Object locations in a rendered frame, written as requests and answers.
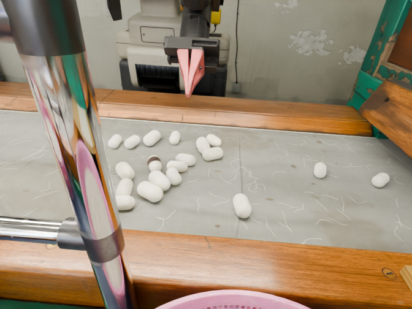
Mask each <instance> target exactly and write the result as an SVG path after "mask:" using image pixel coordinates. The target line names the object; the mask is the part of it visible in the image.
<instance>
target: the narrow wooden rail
mask: <svg viewBox="0 0 412 309"><path fill-rule="evenodd" d="M122 231H123V237H124V242H125V246H126V252H127V256H128V261H129V267H130V271H131V276H132V282H133V286H134V292H135V297H136V301H137V307H138V309H155V308H158V307H160V306H161V305H164V304H166V303H169V302H171V301H173V300H176V299H180V298H182V297H186V296H190V295H193V294H197V293H201V292H208V291H219V290H245V291H255V292H262V293H266V294H271V295H274V296H278V297H282V298H285V299H288V300H291V301H293V302H297V303H299V304H301V305H304V306H306V307H308V308H311V309H412V292H411V290H410V289H409V287H408V285H407V284H406V283H405V281H404V279H403V278H402V276H401V274H400V271H401V269H402V268H403V267H404V266H406V265H411V266H412V253H400V252H392V251H378V250H364V249H357V248H342V247H335V246H321V245H307V244H299V243H285V242H271V241H263V240H249V239H241V238H227V237H213V236H206V235H191V234H178V233H170V232H156V231H141V230H134V229H122ZM0 298H2V299H15V300H27V301H35V302H47V303H60V304H67V305H80V306H87V307H100V308H105V305H104V301H103V299H102V296H101V293H100V290H99V287H98V285H97V281H96V279H95V276H94V273H93V270H92V267H91V264H90V260H89V259H88V255H87V253H86V251H79V250H65V249H60V248H59V246H58V245H51V244H44V243H29V242H15V241H8V240H0Z"/></svg>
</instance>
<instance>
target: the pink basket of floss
mask: <svg viewBox="0 0 412 309"><path fill-rule="evenodd" d="M225 305H227V306H225ZM230 305H233V306H230ZM236 305H238V306H236ZM243 306H244V307H243ZM208 307H209V308H208ZM254 307H255V308H254ZM201 308H202V309H260V308H261V309H311V308H308V307H306V306H304V305H301V304H299V303H297V302H293V301H291V300H288V299H285V298H282V297H278V296H274V295H271V294H266V293H262V292H255V291H245V290H219V291H208V292H201V293H197V294H193V295H190V296H186V297H182V298H180V299H176V300H173V301H171V302H169V303H166V304H164V305H161V306H160V307H158V308H155V309H201Z"/></svg>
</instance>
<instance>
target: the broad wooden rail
mask: <svg viewBox="0 0 412 309"><path fill-rule="evenodd" d="M94 92H95V96H96V102H97V107H98V111H99V117H104V118H120V119H129V120H145V121H161V122H170V123H186V124H203V125H211V126H227V127H236V128H253V129H269V130H278V131H294V132H310V133H319V134H335V135H351V136H361V137H373V125H372V124H371V123H369V122H368V121H367V120H366V119H365V118H363V117H362V116H361V115H359V114H358V110H357V109H355V108H354V107H353V106H345V105H327V104H311V103H301V102H285V101H268V100H259V99H241V98H232V97H215V96H198V95H191V97H190V98H187V97H186V95H185V94H172V93H155V92H146V91H129V90H112V89H103V88H94ZM0 110H12V111H21V112H37V113H38V110H37V107H36V103H35V101H34V98H33V96H32V92H31V89H30V87H29V83H16V82H0Z"/></svg>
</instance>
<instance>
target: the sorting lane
mask: <svg viewBox="0 0 412 309"><path fill-rule="evenodd" d="M100 121H101V126H102V132H103V136H104V142H105V147H106V151H107V157H108V160H109V166H110V172H111V176H112V181H113V187H114V191H115V195H116V189H117V187H118V185H119V183H120V181H121V180H122V179H121V178H120V176H119V175H118V174H117V172H116V170H115V168H116V165H117V164H118V163H119V162H126V163H128V164H129V165H130V166H131V167H132V169H133V170H134V173H135V175H134V178H133V179H132V182H133V188H132V191H131V195H130V196H132V197H133V198H134V200H135V206H134V207H133V208H132V209H130V210H119V211H118V212H119V216H120V221H121V227H122V229H134V230H141V231H156V232H170V233H178V234H191V235H206V236H213V237H227V238H241V239H249V240H263V241H271V242H285V243H299V244H307V245H321V246H335V247H342V248H357V249H364V250H378V251H392V252H400V253H412V172H411V171H410V170H409V169H408V168H407V167H406V166H405V165H404V164H402V163H401V162H400V161H399V160H398V159H397V158H396V157H395V156H394V155H393V154H392V153H391V152H390V151H389V150H388V149H387V148H386V147H384V146H383V145H382V144H381V143H380V142H379V141H378V140H377V139H376V137H361V136H351V135H335V134H319V133H310V132H294V131H278V130H269V129H253V128H236V127H227V126H211V125H203V124H186V123H170V122H161V121H145V120H129V119H120V118H104V117H100ZM153 130H156V131H158V132H159V133H160V135H161V138H160V140H159V141H157V142H156V143H155V144H154V145H152V146H146V145H145V144H144V142H143V138H144V137H145V135H147V134H148V133H150V132H151V131H153ZM174 131H178V132H179V133H180V134H181V137H180V140H179V142H178V143H177V144H176V145H172V144H171V143H170V142H169V138H170V135H171V133H172V132H174ZM115 134H118V135H120V136H121V137H122V142H121V143H120V145H119V146H118V148H115V149H113V148H110V147H109V145H108V142H109V140H110V139H111V138H112V136H113V135H115ZM209 134H213V135H215V136H217V137H218V138H219V139H220V140H221V146H220V148H221V149H222V151H223V156H222V157H221V158H219V159H214V160H211V161H206V160H205V159H204V158H203V157H202V153H200V152H199V150H198V149H197V145H196V141H197V139H198V138H199V137H205V138H207V136H208V135H209ZM132 135H137V136H139V137H140V143H139V144H138V145H136V146H135V147H134V148H131V149H128V148H126V147H125V145H124V141H125V140H126V139H128V138H130V137H131V136H132ZM180 153H183V154H187V155H193V156H194V157H195V159H196V163H195V164H194V165H193V166H188V168H187V170H186V171H185V172H179V174H180V175H181V183H180V184H179V185H176V186H175V185H172V184H170V188H169V189H168V190H167V191H163V197H162V199H161V200H160V201H158V202H151V201H150V200H148V199H146V198H144V197H142V196H140V195H139V194H138V192H137V187H138V185H139V183H141V182H143V181H149V179H148V176H149V174H150V173H151V171H150V170H149V168H148V164H147V161H148V158H149V157H150V156H151V155H156V156H158V157H159V158H160V160H161V163H162V169H161V171H160V172H162V173H163V174H164V175H165V176H166V171H167V163H168V162H169V161H176V157H177V155H178V154H180ZM318 162H322V163H324V164H325V165H326V175H325V176H324V177H322V178H318V177H316V176H315V175H314V168H315V164H317V163H318ZM379 173H386V174H388V175H389V178H390V180H389V182H387V183H386V184H385V185H384V186H382V187H376V186H374V185H373V184H372V178H373V177H374V176H376V175H377V174H379ZM236 194H244V195H245V196H246V197H247V198H248V201H249V203H250V206H251V214H250V216H249V217H247V218H240V217H239V216H237V214H236V212H235V208H234V205H233V198H234V196H235V195H236ZM0 215H11V216H25V217H33V218H48V219H63V220H65V219H66V218H68V217H74V214H73V212H72V209H71V205H70V203H69V199H68V198H67V194H66V191H65V189H64V185H63V182H62V179H61V177H60V174H59V171H58V168H57V165H56V162H55V159H54V157H53V153H52V150H51V148H50V144H49V142H48V139H47V136H46V135H45V130H44V127H43V124H42V121H41V119H40V116H39V113H37V112H21V111H12V110H0Z"/></svg>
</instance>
